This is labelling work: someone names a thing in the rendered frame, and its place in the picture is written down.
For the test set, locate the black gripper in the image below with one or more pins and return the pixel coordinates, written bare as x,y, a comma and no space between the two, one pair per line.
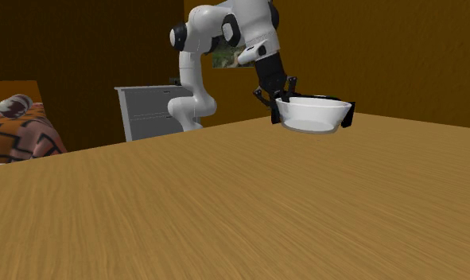
271,75

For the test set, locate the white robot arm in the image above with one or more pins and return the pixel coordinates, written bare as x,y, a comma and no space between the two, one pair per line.
194,35

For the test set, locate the white bowl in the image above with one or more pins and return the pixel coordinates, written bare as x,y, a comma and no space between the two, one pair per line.
312,112

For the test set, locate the grey chest of drawers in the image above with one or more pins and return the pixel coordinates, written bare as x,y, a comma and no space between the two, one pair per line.
149,112

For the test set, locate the bed with orange patterned blanket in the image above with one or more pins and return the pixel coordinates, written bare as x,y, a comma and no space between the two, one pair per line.
21,135

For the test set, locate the green wall picture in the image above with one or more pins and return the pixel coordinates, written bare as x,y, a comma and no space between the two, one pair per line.
227,58

